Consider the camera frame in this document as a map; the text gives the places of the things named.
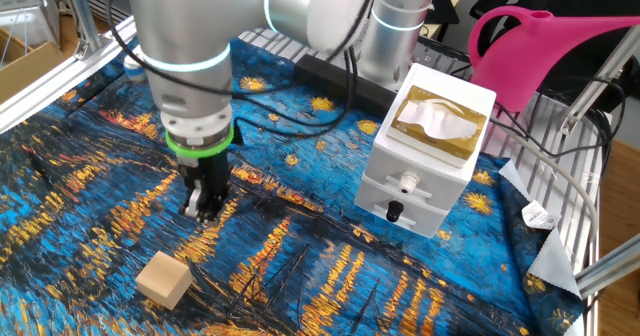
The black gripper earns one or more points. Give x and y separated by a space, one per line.
210 173

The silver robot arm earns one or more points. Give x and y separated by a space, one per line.
190 26

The small wooden block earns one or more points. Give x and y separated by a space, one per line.
164 278

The starry night painted tablecloth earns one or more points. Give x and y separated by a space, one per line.
310 266

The black foam strip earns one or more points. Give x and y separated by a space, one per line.
340 83

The black drawer knob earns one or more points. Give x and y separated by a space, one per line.
394 211

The white drawer knob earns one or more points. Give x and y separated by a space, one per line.
408 182

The brown cardboard box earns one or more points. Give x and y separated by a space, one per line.
25 71

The white plastic drawer unit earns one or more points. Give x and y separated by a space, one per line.
425 176

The white tissue sheet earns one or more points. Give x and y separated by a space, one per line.
437 118

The gold tissue box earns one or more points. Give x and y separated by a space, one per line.
465 143

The white paper label tag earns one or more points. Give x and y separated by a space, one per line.
540 215

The pink watering can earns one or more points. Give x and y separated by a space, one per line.
520 56

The aluminium table edge rail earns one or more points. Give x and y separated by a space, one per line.
55 78

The aluminium frame strut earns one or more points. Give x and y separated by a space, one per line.
82 16
600 81
610 266

